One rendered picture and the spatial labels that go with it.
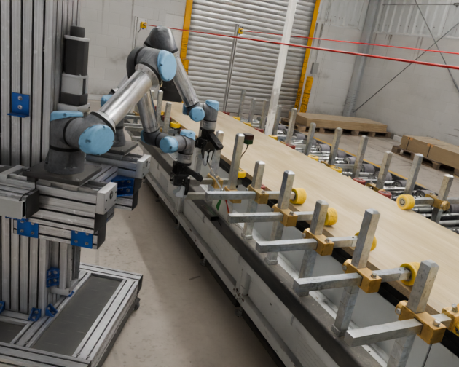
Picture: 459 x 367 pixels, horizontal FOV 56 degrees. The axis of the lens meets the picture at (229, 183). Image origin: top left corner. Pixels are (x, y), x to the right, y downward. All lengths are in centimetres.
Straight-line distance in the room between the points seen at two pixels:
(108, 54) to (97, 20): 69
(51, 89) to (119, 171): 54
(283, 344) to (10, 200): 151
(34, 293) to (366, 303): 150
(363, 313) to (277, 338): 73
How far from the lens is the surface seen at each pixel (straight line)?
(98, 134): 162
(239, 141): 225
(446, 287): 179
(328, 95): 1215
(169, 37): 219
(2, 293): 240
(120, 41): 979
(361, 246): 150
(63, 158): 176
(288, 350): 242
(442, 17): 1106
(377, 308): 181
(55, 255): 223
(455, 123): 1031
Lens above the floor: 161
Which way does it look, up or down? 18 degrees down
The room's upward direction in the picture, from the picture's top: 9 degrees clockwise
